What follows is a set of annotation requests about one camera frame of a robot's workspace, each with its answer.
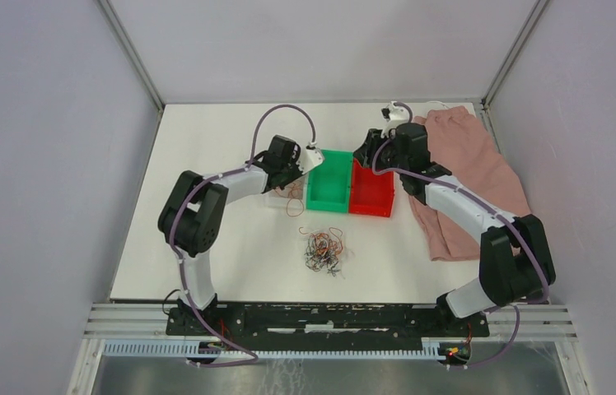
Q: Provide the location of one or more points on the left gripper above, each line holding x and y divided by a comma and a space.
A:
297, 170

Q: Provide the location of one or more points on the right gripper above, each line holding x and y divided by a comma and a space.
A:
362, 153

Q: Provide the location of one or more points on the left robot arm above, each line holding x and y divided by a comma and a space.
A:
192, 215

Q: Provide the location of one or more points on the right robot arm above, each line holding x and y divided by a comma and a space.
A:
514, 258

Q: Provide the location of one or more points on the clear plastic bin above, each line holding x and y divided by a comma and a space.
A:
291, 199

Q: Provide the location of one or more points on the red plastic bin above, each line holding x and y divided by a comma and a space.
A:
370, 194

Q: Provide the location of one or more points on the green plastic bin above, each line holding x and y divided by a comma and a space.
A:
329, 184

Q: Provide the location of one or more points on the pink cloth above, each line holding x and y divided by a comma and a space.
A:
459, 141

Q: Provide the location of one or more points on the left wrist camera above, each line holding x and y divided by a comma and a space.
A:
310, 158

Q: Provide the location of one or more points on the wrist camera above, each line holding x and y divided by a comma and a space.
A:
310, 158
395, 114

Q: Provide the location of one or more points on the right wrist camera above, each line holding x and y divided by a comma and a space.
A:
395, 114

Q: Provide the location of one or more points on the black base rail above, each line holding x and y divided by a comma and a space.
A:
323, 327

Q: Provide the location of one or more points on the white toothed cable duct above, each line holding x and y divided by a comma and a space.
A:
198, 349

